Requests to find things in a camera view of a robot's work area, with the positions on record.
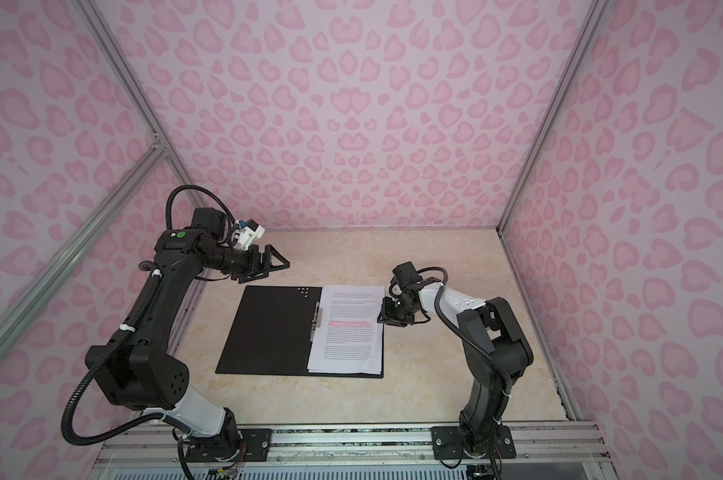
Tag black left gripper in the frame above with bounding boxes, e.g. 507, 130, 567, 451
208, 244, 289, 282

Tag printed paper sheet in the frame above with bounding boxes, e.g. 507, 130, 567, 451
307, 285, 385, 377

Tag blue folder with black inside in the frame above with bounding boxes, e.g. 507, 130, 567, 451
215, 284, 387, 380

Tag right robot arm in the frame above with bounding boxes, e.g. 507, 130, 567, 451
377, 262, 533, 461

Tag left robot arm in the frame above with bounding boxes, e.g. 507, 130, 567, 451
61, 208, 290, 461

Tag silver folder clip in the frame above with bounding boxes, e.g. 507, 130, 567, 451
310, 302, 322, 342

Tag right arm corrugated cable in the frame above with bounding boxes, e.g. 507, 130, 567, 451
417, 266, 515, 397

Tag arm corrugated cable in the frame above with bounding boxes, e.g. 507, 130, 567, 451
59, 184, 237, 447
417, 266, 515, 397

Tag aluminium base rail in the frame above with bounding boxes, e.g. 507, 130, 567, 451
89, 421, 617, 479

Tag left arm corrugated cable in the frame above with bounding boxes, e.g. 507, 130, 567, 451
59, 184, 237, 447

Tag aluminium corner post left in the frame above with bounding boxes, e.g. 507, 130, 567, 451
70, 1, 196, 184

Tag aluminium corner post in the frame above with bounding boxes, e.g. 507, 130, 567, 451
70, 1, 196, 184
497, 0, 613, 238

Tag aluminium diagonal wall bar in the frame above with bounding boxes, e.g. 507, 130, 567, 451
0, 142, 165, 364

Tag aluminium corner post right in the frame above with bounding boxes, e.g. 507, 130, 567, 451
497, 0, 613, 238

